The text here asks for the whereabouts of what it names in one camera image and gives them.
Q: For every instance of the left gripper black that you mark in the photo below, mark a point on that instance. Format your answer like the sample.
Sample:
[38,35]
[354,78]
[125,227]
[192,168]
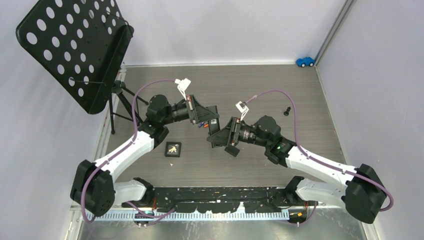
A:
[198,113]

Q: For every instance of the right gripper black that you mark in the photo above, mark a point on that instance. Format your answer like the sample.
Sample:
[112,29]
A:
[228,135]

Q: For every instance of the black battery cover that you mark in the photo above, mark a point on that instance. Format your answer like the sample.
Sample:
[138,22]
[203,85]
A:
[232,150]

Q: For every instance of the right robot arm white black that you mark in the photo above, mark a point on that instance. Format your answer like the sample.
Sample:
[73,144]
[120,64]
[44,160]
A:
[358,190]

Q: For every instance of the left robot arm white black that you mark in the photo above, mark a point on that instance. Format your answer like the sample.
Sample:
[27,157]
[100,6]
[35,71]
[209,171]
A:
[95,185]

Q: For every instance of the small black square tray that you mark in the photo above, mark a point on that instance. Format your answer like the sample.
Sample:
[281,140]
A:
[173,149]

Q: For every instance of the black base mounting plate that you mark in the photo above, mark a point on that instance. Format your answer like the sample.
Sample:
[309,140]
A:
[220,200]

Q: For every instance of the small black knob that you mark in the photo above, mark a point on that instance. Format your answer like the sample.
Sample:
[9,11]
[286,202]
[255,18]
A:
[287,111]

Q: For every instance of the blue toy car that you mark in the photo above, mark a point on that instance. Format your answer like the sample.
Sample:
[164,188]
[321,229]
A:
[305,62]

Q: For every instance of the black perforated music stand tray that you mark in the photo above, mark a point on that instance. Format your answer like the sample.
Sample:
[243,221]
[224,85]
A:
[81,43]

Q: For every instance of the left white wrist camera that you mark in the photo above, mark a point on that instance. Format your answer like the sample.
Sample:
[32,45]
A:
[182,85]

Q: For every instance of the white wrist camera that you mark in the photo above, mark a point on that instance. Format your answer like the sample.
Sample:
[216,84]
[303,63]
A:
[182,85]
[243,108]

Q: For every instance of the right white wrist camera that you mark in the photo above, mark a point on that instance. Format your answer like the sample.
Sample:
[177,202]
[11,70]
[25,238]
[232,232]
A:
[243,108]

